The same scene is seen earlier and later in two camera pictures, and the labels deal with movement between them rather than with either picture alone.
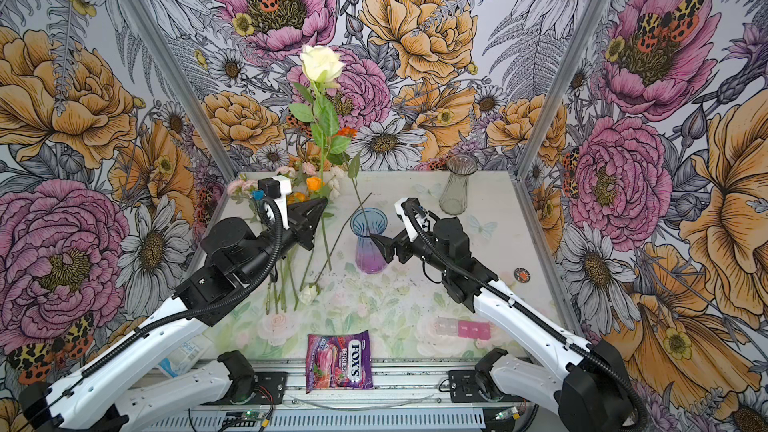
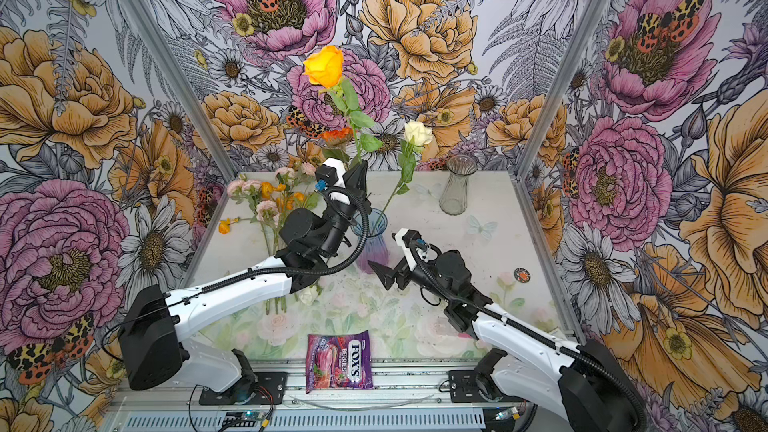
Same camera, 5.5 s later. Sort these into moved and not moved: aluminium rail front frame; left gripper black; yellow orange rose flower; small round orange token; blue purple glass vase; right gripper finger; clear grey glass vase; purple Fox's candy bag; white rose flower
Moved: yellow orange rose flower; left gripper black; white rose flower; right gripper finger
Not moved: small round orange token; purple Fox's candy bag; blue purple glass vase; clear grey glass vase; aluminium rail front frame
